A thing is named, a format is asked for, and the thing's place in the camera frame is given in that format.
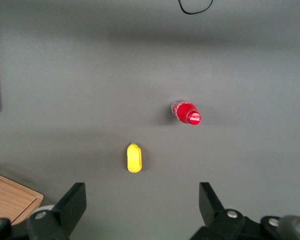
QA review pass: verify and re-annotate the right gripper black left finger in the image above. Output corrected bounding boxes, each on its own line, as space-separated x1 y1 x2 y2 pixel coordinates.
26 182 88 240

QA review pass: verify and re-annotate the wooden drawer cabinet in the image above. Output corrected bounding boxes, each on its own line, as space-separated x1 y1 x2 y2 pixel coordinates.
0 170 45 226

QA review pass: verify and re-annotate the yellow lemon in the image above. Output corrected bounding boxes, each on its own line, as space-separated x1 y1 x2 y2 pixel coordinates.
126 142 144 173

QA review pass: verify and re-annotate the thin black looped cable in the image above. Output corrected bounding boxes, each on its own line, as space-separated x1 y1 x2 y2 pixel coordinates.
177 0 214 15

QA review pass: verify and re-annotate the red cola bottle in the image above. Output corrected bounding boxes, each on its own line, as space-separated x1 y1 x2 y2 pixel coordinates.
170 99 202 126

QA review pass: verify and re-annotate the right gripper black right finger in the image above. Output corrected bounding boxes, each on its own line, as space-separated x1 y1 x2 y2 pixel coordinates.
189 181 246 240

